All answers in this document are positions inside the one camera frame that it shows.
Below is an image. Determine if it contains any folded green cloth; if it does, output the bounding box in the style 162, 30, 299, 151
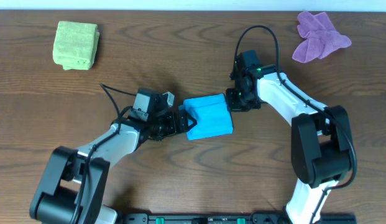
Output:
53, 21, 100, 70

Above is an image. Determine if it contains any right black cable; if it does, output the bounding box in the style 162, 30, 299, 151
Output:
232, 25, 358, 224

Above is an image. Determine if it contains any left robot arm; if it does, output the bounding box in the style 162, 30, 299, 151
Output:
29, 106, 197, 224

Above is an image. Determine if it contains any blue microfiber cloth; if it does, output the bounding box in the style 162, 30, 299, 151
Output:
179, 93, 234, 141

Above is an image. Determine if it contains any purple crumpled cloth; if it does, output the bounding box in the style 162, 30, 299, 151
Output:
292, 11, 352, 63

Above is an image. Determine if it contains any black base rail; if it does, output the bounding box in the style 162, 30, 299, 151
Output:
122, 212, 357, 224

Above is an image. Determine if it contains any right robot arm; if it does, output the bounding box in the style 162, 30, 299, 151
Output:
226, 64, 357, 223

